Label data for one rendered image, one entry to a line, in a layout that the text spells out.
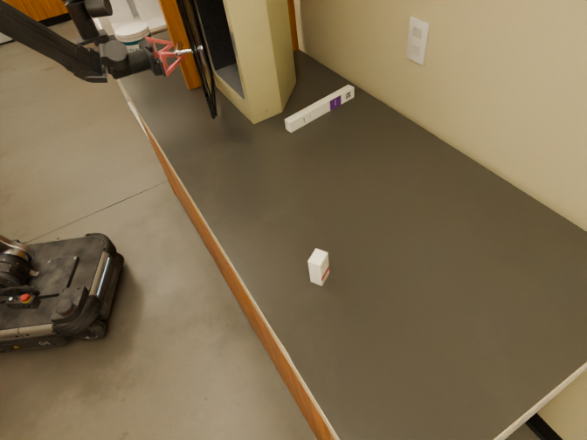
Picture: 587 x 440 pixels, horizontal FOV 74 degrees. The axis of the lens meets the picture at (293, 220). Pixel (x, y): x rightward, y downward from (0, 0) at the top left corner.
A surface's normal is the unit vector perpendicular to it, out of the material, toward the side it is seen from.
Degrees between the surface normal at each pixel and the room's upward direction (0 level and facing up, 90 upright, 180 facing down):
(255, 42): 90
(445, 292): 0
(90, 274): 0
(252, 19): 90
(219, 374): 0
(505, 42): 90
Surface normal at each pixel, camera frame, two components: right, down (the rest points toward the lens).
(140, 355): -0.11, -0.67
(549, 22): -0.85, 0.44
